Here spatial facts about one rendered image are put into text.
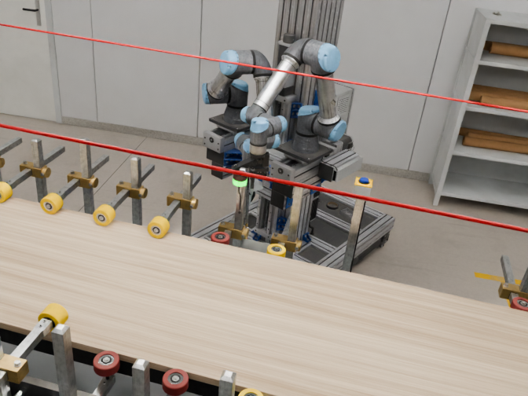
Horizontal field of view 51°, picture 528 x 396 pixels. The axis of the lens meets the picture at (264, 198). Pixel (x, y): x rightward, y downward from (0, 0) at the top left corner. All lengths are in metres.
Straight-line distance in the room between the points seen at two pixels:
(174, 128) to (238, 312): 3.54
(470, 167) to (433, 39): 1.21
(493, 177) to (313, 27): 2.88
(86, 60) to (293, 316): 3.93
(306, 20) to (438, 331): 1.67
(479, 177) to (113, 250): 3.75
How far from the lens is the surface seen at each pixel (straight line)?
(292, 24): 3.02
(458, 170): 5.28
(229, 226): 2.52
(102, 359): 1.87
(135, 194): 2.60
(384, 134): 5.08
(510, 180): 5.40
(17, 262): 2.31
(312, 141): 2.88
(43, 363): 2.10
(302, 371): 1.85
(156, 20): 5.11
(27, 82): 5.86
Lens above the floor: 2.24
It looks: 30 degrees down
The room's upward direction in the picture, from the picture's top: 6 degrees clockwise
